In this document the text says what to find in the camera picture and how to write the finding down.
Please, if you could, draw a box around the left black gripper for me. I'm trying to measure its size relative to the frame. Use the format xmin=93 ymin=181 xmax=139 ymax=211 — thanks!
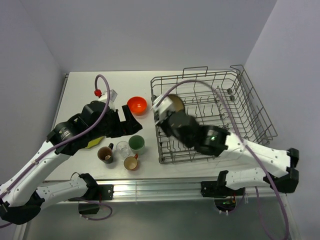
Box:
xmin=88 ymin=104 xmax=142 ymax=141

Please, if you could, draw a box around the mint green cup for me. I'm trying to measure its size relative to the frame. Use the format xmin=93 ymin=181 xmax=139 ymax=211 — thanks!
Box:
xmin=128 ymin=135 xmax=145 ymax=155

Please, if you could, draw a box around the blue bowl beige inside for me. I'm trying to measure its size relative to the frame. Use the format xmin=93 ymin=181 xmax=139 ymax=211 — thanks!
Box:
xmin=167 ymin=94 xmax=185 ymax=112

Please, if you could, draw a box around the orange bowl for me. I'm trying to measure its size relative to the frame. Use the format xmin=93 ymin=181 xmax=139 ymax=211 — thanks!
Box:
xmin=127 ymin=96 xmax=148 ymax=116

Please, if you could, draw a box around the clear drinking glass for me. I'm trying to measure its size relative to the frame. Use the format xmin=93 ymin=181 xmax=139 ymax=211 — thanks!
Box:
xmin=116 ymin=141 xmax=131 ymax=158

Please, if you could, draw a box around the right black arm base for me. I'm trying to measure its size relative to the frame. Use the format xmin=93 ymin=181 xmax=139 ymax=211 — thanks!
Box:
xmin=200 ymin=181 xmax=245 ymax=198

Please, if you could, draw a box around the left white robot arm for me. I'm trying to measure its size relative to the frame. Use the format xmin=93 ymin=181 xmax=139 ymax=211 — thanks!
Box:
xmin=0 ymin=100 xmax=143 ymax=225

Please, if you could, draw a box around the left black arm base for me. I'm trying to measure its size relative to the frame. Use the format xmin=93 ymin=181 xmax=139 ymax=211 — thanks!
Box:
xmin=78 ymin=184 xmax=114 ymax=201

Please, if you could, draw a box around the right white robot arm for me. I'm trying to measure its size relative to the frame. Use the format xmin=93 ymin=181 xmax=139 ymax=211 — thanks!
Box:
xmin=155 ymin=111 xmax=299 ymax=197

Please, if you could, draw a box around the small orange mug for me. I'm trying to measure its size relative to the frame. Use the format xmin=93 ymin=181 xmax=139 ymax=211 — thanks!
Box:
xmin=123 ymin=154 xmax=139 ymax=171

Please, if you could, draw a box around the dark brown mug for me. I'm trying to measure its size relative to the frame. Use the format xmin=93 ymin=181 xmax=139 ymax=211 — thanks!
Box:
xmin=97 ymin=143 xmax=114 ymax=164

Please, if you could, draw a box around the yellow-green dotted plate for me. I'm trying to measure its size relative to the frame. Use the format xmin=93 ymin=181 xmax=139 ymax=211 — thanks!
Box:
xmin=85 ymin=136 xmax=104 ymax=149

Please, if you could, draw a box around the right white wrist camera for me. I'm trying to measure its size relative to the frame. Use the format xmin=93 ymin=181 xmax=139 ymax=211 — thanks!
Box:
xmin=151 ymin=95 xmax=176 ymax=125

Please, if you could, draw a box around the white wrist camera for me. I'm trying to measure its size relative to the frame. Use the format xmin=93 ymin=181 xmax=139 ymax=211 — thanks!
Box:
xmin=151 ymin=95 xmax=176 ymax=125
xmin=98 ymin=89 xmax=118 ymax=111

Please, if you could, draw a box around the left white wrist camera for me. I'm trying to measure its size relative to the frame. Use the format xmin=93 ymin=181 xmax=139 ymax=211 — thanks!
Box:
xmin=98 ymin=89 xmax=118 ymax=111

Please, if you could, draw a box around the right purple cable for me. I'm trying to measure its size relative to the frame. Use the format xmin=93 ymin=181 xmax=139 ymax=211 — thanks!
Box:
xmin=162 ymin=79 xmax=292 ymax=240

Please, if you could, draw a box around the grey wire dish rack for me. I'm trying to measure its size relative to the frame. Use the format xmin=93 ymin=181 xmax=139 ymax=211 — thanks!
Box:
xmin=150 ymin=64 xmax=278 ymax=165

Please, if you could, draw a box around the aluminium mounting rail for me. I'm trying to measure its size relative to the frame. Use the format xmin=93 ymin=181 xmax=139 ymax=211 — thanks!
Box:
xmin=13 ymin=176 xmax=293 ymax=240

